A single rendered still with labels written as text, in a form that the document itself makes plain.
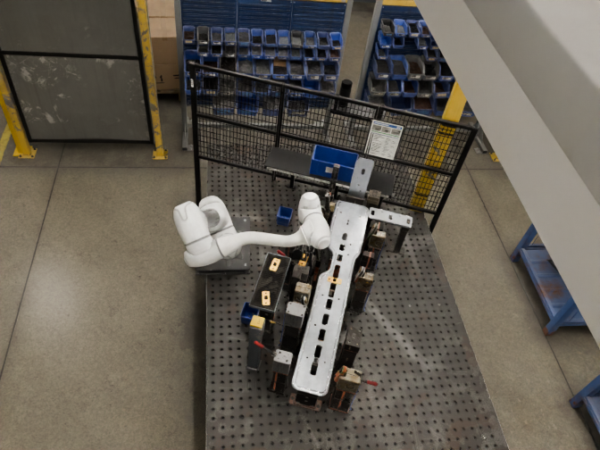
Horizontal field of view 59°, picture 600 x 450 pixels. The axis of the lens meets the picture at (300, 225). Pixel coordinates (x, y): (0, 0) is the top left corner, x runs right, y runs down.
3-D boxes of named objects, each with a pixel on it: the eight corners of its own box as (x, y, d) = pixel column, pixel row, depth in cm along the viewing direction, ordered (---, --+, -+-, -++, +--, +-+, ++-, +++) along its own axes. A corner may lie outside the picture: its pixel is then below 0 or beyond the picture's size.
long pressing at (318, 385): (331, 399, 263) (332, 398, 262) (287, 387, 264) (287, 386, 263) (370, 207, 355) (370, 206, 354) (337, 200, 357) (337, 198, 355)
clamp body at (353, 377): (351, 416, 288) (363, 387, 261) (324, 409, 289) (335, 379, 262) (354, 398, 295) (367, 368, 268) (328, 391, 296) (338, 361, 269)
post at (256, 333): (258, 371, 299) (262, 331, 267) (245, 368, 300) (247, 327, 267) (262, 359, 304) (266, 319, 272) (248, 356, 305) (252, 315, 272)
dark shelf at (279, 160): (391, 199, 361) (392, 195, 359) (263, 168, 368) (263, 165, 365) (394, 178, 376) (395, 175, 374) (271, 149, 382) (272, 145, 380)
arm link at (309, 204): (295, 213, 266) (302, 231, 257) (296, 189, 255) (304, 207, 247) (314, 210, 269) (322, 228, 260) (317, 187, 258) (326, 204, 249)
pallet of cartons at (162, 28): (188, 101, 574) (183, 7, 496) (110, 102, 557) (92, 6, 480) (184, 42, 651) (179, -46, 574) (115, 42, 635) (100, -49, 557)
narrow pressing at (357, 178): (363, 199, 358) (374, 161, 333) (347, 195, 359) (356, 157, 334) (363, 198, 359) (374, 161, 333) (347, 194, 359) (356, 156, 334)
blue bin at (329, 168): (352, 183, 363) (355, 169, 353) (308, 173, 365) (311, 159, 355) (355, 168, 374) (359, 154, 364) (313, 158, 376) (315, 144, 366)
